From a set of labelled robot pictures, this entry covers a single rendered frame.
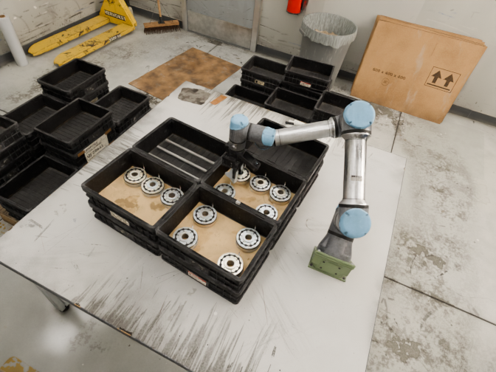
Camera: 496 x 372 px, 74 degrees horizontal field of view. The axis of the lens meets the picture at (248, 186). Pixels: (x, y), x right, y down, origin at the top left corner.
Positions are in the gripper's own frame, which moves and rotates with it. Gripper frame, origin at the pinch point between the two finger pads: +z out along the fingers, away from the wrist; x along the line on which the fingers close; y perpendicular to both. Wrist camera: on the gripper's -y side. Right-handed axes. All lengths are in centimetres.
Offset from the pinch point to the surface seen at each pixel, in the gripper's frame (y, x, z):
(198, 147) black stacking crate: 29.0, -11.0, 2.3
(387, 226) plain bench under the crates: -76, -22, 15
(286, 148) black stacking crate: -12.4, -35.7, 2.2
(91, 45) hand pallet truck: 267, -166, 77
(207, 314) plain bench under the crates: -17, 59, 15
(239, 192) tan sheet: -4.0, 5.7, 2.1
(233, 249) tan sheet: -15.7, 34.5, 2.2
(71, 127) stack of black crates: 133, -15, 36
